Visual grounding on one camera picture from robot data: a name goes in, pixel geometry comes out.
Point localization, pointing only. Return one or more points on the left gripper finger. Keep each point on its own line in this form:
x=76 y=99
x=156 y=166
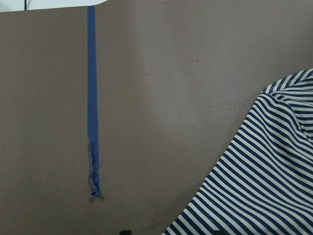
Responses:
x=126 y=232

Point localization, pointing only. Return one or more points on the blue tape strip short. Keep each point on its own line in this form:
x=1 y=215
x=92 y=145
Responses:
x=92 y=105

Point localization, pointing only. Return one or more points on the navy white striped polo shirt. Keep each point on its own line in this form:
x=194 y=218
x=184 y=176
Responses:
x=263 y=182

